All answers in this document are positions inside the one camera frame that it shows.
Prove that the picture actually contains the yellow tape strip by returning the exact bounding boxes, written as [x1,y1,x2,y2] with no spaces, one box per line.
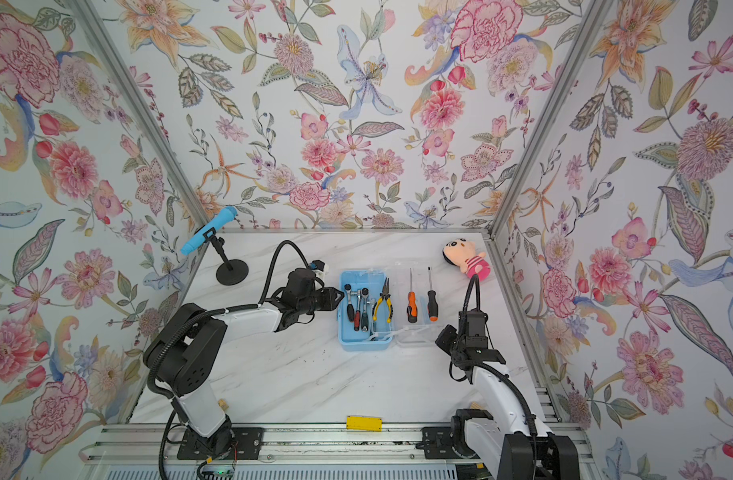
[346,416,383,432]

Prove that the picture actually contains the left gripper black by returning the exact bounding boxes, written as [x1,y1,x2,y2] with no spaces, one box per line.
[296,286,346,316]

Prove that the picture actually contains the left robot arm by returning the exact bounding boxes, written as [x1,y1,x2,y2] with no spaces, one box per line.
[144,268,346,439]

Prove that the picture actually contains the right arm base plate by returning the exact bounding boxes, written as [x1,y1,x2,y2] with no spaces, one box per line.
[415,426,480,460]

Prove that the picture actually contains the clear tool box lid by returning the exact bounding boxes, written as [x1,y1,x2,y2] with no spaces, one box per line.
[391,258,443,348]

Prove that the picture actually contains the blue plastic tool box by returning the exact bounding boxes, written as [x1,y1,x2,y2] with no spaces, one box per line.
[338,269,395,352]

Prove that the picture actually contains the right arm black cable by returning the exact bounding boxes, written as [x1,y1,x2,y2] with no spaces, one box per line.
[461,274,482,313]

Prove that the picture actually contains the yellow black pliers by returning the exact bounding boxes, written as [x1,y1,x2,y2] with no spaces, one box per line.
[371,277,395,325]

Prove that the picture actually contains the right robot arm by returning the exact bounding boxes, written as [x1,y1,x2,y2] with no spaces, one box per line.
[437,309,581,479]

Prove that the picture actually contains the red black handled screwdriver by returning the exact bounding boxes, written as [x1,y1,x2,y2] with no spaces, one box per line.
[427,267,439,322]

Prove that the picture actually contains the aluminium front rail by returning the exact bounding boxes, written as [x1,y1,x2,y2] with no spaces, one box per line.
[78,423,426,465]

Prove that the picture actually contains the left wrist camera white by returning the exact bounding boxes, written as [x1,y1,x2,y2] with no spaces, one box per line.
[308,260,328,279]

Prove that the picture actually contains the black microphone stand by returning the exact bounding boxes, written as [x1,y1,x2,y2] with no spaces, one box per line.
[208,234,248,286]

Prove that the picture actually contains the pink plush doll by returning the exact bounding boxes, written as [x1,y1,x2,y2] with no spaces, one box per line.
[443,238,492,281]

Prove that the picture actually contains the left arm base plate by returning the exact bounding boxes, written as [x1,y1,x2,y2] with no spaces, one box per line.
[176,427,264,461]

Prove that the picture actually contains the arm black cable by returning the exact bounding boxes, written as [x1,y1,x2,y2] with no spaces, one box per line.
[461,274,482,313]
[257,239,314,304]

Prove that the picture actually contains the orange handled screwdriver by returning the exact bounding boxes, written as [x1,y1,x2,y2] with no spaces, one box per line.
[407,269,419,324]

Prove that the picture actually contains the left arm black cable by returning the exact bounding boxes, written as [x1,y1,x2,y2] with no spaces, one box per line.
[257,239,314,304]

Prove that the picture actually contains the black handled ratchet wrench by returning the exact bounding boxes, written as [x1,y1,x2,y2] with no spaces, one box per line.
[344,284,356,322]

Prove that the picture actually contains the blue microphone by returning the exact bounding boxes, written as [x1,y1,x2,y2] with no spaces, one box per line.
[180,206,238,256]

